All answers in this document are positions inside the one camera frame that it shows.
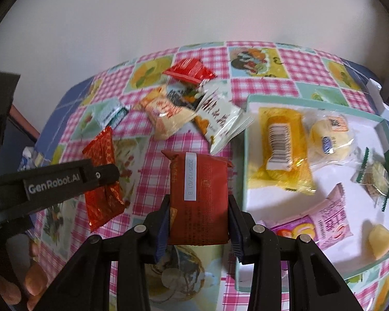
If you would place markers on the steamed cake clear packet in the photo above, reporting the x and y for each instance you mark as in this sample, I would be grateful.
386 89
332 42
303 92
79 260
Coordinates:
331 140

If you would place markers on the yellow barcode snack packet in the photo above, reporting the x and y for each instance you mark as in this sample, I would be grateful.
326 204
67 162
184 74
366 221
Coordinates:
284 152

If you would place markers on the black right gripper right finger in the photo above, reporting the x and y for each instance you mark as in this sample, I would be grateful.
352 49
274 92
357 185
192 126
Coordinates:
314 283

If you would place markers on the blue white crumpled packet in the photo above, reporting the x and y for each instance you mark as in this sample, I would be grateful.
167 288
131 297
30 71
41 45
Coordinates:
32 159

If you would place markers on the pink checkered tablecloth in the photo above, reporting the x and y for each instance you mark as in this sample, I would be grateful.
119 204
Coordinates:
60 231

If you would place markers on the small yellow jelly cup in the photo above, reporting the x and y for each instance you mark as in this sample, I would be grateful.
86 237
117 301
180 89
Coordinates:
378 240

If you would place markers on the bright red snack packet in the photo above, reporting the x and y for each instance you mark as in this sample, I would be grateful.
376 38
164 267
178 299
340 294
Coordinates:
190 70

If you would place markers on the beige orange snack bag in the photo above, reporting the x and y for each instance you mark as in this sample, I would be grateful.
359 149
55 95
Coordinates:
166 117

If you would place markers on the dark red snack packet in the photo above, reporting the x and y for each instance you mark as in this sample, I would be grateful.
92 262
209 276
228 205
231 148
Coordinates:
198 198

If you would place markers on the green edged clear candy packet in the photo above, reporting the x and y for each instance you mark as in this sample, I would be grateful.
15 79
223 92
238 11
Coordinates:
373 175

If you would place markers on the white peach cake packet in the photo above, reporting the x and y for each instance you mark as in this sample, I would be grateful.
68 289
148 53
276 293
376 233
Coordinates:
219 120

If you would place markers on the person left hand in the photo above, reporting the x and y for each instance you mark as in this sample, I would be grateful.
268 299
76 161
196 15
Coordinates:
22 280

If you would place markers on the blue bed sheet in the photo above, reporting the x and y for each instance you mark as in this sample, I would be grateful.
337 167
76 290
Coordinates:
313 75

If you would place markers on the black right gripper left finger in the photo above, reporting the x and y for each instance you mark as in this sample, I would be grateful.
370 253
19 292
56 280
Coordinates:
84 283

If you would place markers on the pink snack packet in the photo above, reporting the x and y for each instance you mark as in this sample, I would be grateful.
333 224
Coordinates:
326 223

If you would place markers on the silver green snack packet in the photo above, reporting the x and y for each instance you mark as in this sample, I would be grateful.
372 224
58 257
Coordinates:
111 113

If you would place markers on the white power strip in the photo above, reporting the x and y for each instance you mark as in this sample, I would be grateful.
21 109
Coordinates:
374 89

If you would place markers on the orange patterned snack packet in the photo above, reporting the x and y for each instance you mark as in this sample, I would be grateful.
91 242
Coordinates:
105 202

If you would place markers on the white tray green rim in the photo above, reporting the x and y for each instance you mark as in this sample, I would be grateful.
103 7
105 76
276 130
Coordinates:
352 257

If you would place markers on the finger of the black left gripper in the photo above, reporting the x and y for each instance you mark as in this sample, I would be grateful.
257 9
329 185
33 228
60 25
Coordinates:
27 192

